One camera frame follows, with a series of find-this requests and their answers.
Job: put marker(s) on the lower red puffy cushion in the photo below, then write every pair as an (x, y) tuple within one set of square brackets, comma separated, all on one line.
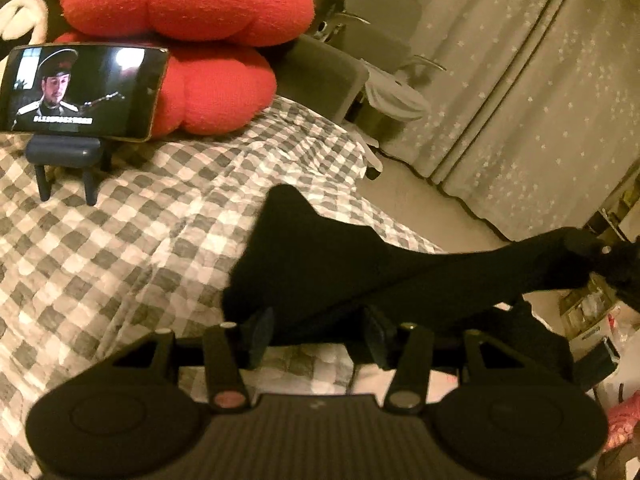
[(210, 88)]

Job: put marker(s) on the black and white raglan shirt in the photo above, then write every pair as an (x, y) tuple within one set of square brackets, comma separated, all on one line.
[(325, 281)]

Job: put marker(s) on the wooden shelf unit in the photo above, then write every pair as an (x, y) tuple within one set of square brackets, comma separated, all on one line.
[(615, 221)]

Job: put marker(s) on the grey office chair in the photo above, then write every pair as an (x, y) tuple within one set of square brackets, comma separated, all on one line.
[(377, 33)]

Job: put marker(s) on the red puffy cushion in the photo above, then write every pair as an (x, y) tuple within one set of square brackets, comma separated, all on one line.
[(210, 88), (251, 23)]

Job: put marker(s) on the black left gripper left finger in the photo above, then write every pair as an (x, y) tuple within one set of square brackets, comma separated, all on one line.
[(223, 351)]

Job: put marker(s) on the upper red puffy cushion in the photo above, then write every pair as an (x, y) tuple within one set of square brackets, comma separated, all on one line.
[(251, 23)]

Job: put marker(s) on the grey checkered quilt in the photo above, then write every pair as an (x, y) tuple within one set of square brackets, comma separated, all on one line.
[(79, 282)]

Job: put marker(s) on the dark grey sofa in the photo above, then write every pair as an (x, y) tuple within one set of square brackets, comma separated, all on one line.
[(316, 75)]

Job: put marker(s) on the white cardboard box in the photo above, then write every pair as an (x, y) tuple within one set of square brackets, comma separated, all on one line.
[(605, 330)]

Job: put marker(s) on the white plush toy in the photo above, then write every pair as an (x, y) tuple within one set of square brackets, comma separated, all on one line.
[(23, 23)]

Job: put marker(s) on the smartphone playing video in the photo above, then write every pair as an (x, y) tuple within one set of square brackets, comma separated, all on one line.
[(105, 91)]

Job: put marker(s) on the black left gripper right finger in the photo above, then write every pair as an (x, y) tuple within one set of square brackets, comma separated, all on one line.
[(412, 351)]

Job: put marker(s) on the dark blue phone stand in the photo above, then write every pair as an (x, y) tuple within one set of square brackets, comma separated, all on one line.
[(78, 152)]

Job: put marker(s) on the grey star curtain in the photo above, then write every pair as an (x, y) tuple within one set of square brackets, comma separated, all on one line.
[(534, 107)]

